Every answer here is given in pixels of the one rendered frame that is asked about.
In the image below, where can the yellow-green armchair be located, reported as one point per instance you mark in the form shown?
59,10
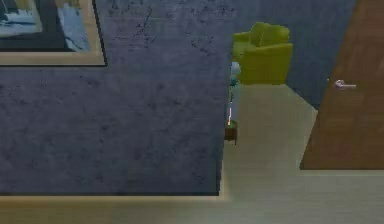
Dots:
266,60

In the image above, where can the brown wooden room door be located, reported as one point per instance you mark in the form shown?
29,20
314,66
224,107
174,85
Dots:
353,116

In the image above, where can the framed wall picture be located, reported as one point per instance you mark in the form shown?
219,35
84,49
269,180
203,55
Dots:
50,30

